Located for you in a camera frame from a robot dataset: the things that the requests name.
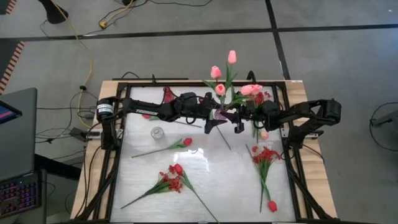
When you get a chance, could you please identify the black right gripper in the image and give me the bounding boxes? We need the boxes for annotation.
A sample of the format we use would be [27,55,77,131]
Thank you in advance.
[223,100,280,134]

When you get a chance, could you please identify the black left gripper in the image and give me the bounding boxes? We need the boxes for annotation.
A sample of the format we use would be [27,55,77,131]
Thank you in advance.
[197,93,229,134]

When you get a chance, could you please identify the purple glass vase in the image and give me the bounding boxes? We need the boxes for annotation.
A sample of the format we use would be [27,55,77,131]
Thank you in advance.
[213,108,228,121]

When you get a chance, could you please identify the red glass vase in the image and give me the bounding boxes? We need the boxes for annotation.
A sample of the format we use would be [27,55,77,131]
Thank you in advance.
[162,86,175,104]

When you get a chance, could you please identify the clear glass vase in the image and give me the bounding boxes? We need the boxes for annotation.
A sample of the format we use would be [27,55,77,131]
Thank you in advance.
[150,126,165,140]

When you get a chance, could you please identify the black power adapter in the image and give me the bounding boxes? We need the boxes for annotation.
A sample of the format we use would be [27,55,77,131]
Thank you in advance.
[68,126,94,142]

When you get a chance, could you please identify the black desk crossbar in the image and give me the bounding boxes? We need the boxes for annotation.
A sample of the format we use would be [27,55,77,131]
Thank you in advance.
[34,154,81,181]

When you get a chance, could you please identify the black floor stand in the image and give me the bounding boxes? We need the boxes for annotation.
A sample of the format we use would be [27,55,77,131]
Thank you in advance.
[37,0,69,25]

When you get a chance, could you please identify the grey laptop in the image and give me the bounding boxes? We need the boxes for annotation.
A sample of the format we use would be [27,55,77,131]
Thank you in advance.
[0,86,39,183]

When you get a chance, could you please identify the backlit keyboard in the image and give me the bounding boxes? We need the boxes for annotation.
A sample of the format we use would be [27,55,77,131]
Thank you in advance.
[0,172,41,218]

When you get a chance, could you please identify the striped floor mat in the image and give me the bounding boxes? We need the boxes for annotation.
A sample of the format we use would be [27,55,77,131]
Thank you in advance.
[0,40,25,94]

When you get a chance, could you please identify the black aluminium table frame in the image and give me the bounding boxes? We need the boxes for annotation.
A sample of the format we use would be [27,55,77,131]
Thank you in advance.
[70,79,338,224]

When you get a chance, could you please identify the black cable loop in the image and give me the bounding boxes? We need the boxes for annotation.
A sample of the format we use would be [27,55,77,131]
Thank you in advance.
[368,102,398,153]

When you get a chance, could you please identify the yellow power cable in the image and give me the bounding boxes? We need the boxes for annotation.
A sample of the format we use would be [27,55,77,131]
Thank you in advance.
[49,0,94,113]

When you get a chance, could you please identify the yellow extension cable plug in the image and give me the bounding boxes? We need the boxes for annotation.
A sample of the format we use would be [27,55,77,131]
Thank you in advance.
[98,0,134,29]

